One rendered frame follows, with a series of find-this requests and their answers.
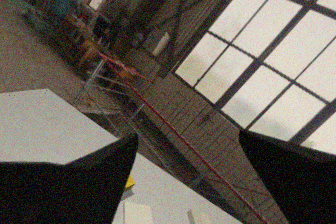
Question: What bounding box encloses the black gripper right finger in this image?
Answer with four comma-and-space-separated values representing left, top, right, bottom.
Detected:
238, 130, 336, 224

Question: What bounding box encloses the yellow block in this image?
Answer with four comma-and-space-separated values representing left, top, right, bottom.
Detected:
124, 174, 135, 192

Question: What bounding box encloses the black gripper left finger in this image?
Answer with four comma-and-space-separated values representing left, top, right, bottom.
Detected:
0, 133, 138, 224

